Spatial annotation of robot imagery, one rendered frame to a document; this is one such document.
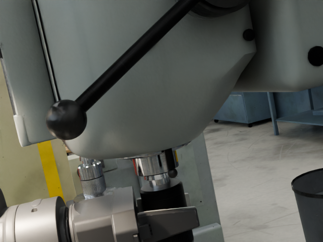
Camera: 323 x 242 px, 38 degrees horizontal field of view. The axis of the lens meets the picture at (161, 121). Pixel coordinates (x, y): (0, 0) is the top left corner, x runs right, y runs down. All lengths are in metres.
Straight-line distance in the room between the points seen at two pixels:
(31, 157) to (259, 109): 6.03
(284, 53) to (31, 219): 0.29
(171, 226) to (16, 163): 1.76
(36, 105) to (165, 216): 0.17
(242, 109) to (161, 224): 7.37
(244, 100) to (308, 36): 7.32
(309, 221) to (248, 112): 5.44
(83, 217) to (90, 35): 0.19
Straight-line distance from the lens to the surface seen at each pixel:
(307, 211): 2.45
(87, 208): 0.51
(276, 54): 0.44
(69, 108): 0.34
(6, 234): 0.50
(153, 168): 0.48
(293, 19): 0.43
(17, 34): 0.45
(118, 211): 0.47
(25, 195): 2.24
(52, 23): 0.41
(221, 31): 0.42
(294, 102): 7.77
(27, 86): 0.45
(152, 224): 0.49
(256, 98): 7.87
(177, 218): 0.49
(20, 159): 2.21
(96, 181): 0.91
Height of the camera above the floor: 1.39
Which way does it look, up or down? 7 degrees down
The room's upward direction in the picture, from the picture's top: 11 degrees counter-clockwise
